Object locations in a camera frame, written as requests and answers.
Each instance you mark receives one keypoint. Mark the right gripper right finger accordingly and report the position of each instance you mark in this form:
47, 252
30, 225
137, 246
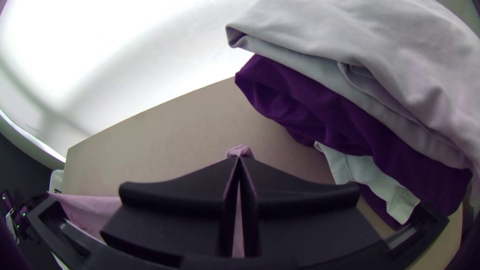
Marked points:
300, 210

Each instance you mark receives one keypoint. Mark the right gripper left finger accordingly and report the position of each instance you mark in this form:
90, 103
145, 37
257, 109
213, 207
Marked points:
176, 210

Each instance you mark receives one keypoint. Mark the mauve t-shirt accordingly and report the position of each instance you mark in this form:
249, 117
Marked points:
84, 213

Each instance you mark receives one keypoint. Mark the pile of folded clothes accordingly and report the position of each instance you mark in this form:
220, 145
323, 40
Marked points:
337, 112

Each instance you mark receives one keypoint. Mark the white laundry basket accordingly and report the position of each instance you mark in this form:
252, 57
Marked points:
56, 182

